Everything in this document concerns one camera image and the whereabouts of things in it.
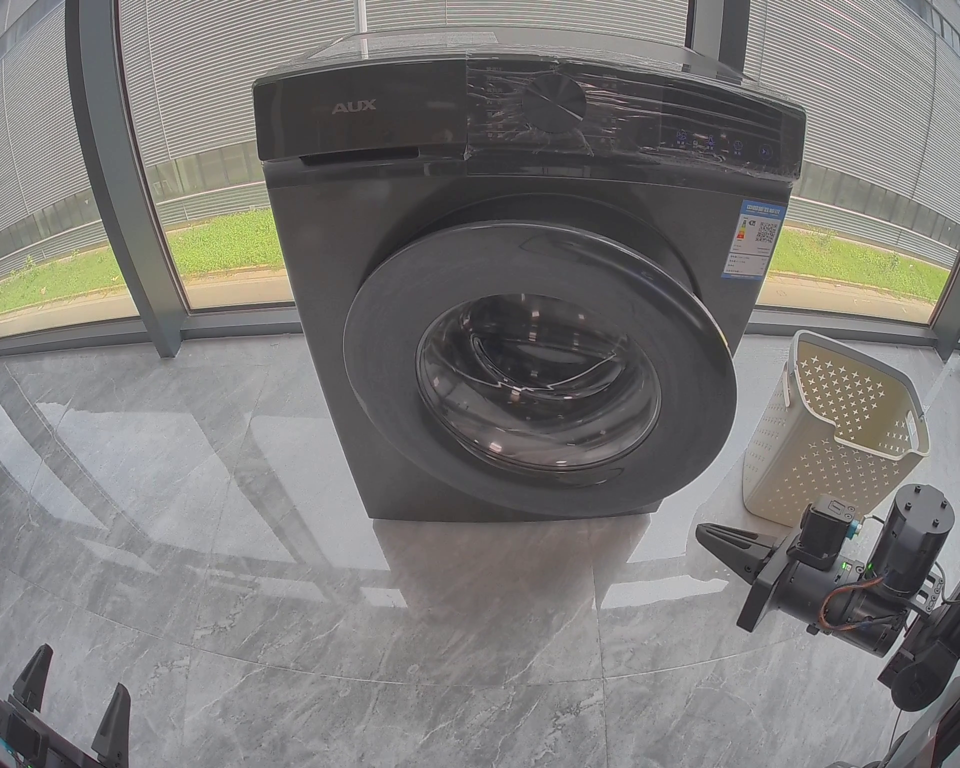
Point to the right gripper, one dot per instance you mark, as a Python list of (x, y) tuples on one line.
[(799, 592)]

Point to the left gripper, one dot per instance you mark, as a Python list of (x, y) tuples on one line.
[(34, 739)]

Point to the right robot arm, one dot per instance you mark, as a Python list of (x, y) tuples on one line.
[(911, 536)]

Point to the cream laundry basket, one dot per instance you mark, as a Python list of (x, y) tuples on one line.
[(795, 465)]

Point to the washing machine door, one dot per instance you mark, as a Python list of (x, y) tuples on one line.
[(390, 352)]

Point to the grey washing machine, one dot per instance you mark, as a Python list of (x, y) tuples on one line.
[(352, 247)]

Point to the window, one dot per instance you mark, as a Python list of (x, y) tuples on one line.
[(112, 187)]

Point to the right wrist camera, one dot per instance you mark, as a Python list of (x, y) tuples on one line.
[(823, 529)]

